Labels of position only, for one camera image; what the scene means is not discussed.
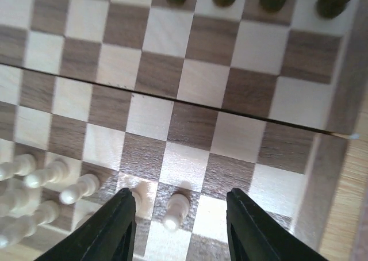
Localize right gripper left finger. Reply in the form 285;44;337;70
37;187;136;260

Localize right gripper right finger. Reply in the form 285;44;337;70
227;188;326;260

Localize light pawn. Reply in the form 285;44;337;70
162;193;190;232

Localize wooden chess board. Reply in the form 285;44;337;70
1;0;367;260

